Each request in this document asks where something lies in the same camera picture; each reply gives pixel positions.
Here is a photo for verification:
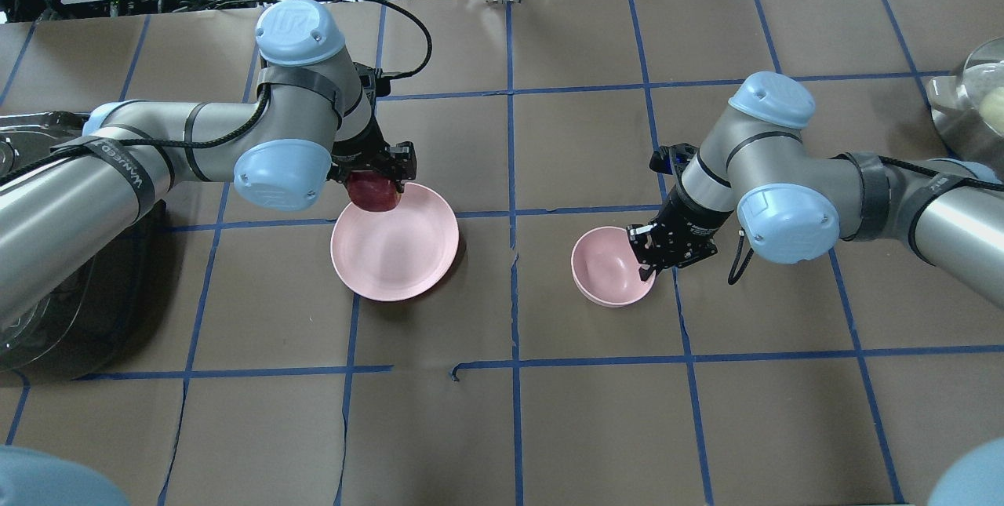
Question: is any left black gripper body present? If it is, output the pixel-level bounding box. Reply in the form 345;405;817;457
329;129;417;191

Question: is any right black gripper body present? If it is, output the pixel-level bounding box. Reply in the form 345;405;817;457
628;192;718;271

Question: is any red apple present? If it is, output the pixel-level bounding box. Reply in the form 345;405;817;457
345;171;404;213

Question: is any pink bowl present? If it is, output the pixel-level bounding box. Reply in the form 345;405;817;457
570;226;655;308

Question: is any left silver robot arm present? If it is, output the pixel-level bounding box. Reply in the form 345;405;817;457
1;0;417;318

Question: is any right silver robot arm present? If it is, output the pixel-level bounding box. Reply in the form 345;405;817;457
625;72;1003;306

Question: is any pink plate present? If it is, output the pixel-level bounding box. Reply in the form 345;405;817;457
330;182;460;302

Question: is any steel steamer pot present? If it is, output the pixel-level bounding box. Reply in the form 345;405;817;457
925;37;1003;180

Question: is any dark brown rice cooker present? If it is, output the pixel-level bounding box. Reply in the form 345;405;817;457
2;155;173;387

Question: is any white steamed bun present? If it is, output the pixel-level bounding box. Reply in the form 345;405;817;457
977;86;1004;137

